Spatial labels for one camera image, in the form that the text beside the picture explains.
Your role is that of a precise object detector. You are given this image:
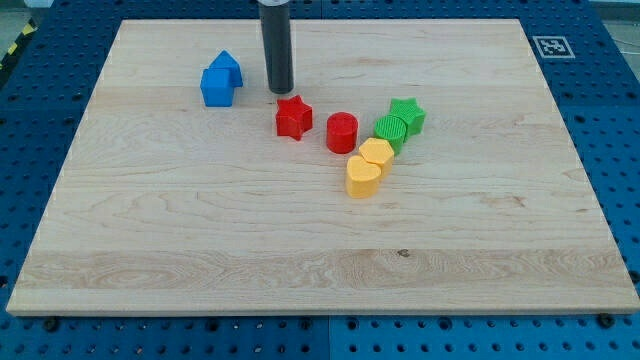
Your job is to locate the red star block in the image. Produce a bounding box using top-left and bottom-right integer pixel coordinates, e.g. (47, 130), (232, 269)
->
(275, 95), (313, 141)

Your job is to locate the light wooden board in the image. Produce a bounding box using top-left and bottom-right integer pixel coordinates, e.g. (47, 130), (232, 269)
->
(7, 19), (639, 316)

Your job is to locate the green star block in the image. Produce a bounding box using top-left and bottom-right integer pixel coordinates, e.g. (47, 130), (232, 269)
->
(389, 98), (426, 138)

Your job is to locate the yellow heart block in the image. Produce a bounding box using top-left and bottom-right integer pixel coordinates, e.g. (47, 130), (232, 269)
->
(345, 155), (382, 198)

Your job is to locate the red cylinder block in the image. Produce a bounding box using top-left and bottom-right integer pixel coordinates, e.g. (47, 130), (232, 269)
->
(326, 112), (359, 154)

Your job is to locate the yellow hexagon block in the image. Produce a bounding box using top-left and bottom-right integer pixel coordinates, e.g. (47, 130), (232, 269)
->
(358, 138), (395, 179)

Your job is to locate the green cylinder block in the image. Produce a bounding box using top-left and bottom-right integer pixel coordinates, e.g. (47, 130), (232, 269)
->
(374, 115), (407, 155)

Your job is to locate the blue cube block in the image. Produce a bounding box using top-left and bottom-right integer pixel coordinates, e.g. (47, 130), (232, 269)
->
(200, 69), (234, 107)

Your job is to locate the blue pentagon block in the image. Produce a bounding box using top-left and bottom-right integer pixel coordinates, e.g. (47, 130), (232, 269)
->
(209, 49), (243, 88)

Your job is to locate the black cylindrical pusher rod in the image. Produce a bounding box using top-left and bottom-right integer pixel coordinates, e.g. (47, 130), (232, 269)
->
(258, 0), (294, 94)

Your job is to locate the white fiducial marker tag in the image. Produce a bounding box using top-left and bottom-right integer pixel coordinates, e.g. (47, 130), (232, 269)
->
(533, 35), (575, 59)

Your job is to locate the black bolt front left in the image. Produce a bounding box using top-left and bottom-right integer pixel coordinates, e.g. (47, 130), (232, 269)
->
(42, 317), (60, 333)

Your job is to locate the black bolt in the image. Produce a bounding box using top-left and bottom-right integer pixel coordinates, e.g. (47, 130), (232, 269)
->
(596, 313), (616, 329)
(42, 317), (60, 333)

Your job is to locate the black bolt front right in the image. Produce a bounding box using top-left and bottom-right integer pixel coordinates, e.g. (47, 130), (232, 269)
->
(596, 313), (616, 329)

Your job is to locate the yellow black hazard tape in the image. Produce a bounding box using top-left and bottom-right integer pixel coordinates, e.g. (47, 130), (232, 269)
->
(1, 18), (38, 71)

